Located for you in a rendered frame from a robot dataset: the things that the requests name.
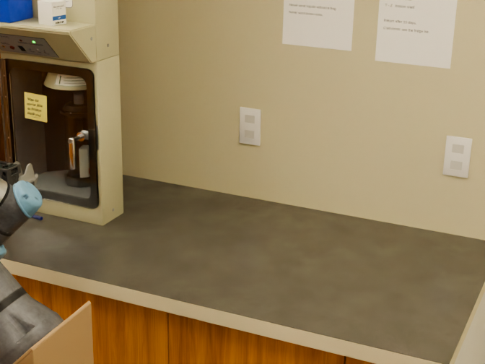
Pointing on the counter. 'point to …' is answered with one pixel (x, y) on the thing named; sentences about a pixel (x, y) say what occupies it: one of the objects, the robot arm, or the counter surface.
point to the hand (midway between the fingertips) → (32, 178)
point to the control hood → (58, 38)
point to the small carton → (51, 12)
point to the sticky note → (35, 107)
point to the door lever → (74, 149)
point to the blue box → (15, 10)
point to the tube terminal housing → (105, 200)
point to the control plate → (26, 45)
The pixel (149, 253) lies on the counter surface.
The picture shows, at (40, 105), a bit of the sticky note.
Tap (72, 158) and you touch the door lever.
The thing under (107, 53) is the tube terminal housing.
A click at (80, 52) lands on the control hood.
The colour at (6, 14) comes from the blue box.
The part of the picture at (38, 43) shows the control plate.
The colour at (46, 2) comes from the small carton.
